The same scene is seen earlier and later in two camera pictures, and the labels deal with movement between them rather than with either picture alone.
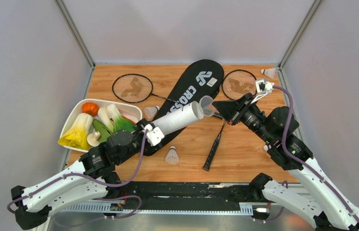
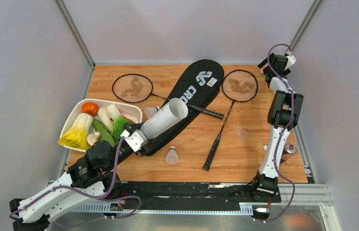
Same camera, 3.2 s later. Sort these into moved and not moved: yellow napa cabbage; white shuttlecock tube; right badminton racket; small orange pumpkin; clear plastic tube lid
Moved: clear plastic tube lid; white shuttlecock tube
Not moved: right badminton racket; small orange pumpkin; yellow napa cabbage
